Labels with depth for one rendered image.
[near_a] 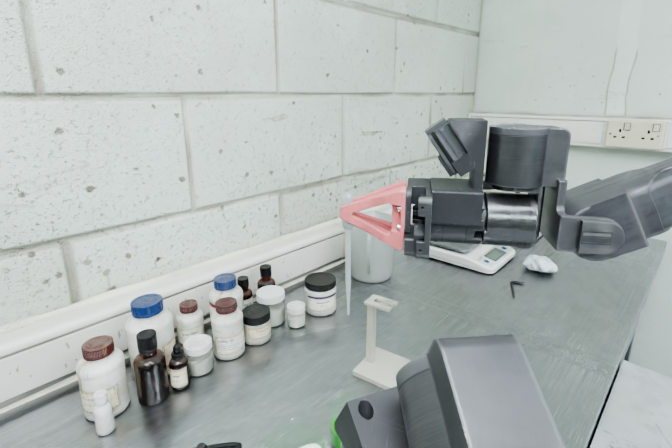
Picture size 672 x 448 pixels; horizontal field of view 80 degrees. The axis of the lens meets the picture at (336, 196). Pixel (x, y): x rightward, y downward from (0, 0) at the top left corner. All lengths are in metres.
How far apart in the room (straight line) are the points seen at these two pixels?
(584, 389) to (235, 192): 0.72
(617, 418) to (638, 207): 0.39
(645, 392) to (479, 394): 0.68
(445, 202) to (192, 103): 0.56
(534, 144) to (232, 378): 0.57
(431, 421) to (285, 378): 0.54
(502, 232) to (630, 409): 0.43
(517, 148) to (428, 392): 0.28
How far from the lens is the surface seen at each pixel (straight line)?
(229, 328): 0.75
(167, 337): 0.74
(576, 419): 0.74
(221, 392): 0.72
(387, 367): 0.74
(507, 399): 0.19
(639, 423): 0.78
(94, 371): 0.69
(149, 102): 0.79
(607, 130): 1.56
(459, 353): 0.19
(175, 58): 0.82
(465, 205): 0.42
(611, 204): 0.46
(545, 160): 0.44
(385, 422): 0.25
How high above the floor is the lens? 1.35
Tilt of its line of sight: 14 degrees down
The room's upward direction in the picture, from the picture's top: straight up
